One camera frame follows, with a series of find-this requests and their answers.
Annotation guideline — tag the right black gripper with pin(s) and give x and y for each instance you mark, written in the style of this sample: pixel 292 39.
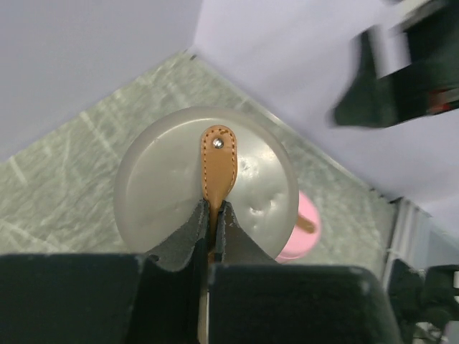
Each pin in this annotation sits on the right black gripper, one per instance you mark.
pixel 427 86

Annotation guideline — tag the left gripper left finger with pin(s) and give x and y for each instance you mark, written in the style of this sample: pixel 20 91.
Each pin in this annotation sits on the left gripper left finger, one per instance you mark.
pixel 152 297

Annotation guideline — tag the grey lid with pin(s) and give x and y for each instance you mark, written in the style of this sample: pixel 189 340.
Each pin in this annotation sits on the grey lid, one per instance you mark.
pixel 206 154

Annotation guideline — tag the pink lid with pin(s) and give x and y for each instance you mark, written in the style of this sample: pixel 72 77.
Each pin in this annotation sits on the pink lid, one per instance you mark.
pixel 305 234

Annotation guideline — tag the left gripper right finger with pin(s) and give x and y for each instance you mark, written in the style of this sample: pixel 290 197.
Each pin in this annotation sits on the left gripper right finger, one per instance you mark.
pixel 290 303

